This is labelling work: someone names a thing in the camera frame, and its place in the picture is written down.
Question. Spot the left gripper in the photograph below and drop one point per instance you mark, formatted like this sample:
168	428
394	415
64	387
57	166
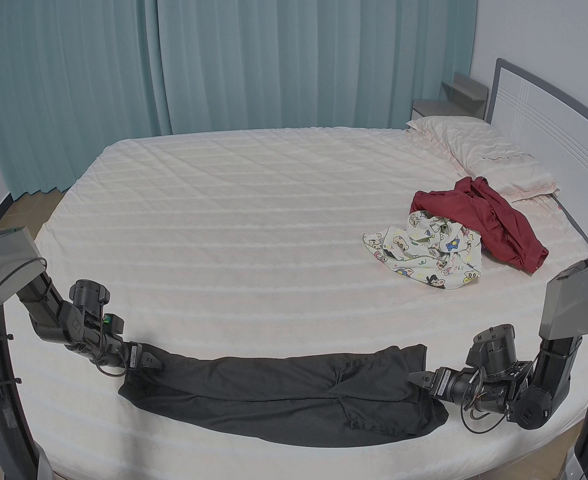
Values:
121	355

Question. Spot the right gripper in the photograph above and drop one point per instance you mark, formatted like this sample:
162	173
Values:
456	388

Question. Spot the black T-shirt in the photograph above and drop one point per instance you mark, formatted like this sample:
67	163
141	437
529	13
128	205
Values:
274	393

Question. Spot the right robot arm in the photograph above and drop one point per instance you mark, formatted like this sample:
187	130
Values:
569	308

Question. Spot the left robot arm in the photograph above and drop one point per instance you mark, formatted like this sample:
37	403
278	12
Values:
48	313

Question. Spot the bed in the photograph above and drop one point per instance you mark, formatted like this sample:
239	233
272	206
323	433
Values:
249	218

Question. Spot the white printed garment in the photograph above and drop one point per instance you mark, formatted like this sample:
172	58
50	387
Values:
424	253

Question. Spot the dark red garment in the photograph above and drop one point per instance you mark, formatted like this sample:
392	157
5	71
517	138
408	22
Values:
504	228

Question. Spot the cream pillow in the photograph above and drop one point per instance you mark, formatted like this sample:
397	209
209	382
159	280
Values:
484	148

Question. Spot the blue-green curtain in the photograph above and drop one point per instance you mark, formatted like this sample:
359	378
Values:
314	43
73	78

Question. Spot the grey bedside table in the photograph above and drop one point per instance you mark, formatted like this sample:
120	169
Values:
449	100

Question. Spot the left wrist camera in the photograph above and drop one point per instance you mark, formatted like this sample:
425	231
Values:
114	325

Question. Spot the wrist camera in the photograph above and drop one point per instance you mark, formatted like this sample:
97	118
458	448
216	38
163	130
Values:
114	325
473	358

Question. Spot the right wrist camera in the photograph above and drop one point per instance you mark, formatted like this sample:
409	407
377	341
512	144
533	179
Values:
473	358

